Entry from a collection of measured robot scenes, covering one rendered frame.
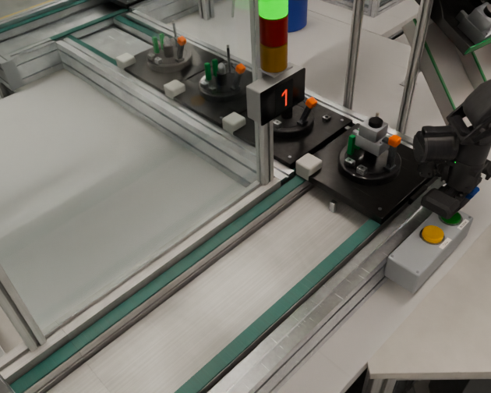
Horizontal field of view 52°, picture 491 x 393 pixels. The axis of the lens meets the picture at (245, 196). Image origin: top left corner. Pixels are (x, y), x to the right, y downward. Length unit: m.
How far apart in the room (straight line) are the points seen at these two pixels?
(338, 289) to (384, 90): 0.86
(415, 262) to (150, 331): 0.52
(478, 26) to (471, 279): 0.53
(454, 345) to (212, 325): 0.46
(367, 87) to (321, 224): 0.68
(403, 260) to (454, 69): 0.54
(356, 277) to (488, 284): 0.31
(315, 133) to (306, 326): 0.54
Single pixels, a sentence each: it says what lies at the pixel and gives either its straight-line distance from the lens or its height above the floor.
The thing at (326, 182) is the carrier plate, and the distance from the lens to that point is 1.14.
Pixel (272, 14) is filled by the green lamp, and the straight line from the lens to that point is 0.89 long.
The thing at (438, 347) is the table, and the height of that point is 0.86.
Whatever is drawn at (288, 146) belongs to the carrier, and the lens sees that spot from 1.23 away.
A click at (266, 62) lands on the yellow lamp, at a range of 0.93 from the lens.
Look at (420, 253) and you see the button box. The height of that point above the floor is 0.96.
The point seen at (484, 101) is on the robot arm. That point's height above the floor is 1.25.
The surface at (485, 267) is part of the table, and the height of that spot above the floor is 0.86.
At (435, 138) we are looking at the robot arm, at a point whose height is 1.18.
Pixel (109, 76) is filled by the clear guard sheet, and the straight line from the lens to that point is 0.77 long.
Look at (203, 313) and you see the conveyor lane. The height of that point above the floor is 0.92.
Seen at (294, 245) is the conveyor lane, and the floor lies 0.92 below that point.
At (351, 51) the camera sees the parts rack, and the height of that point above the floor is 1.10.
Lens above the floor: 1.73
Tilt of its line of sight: 44 degrees down
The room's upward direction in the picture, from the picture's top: 4 degrees counter-clockwise
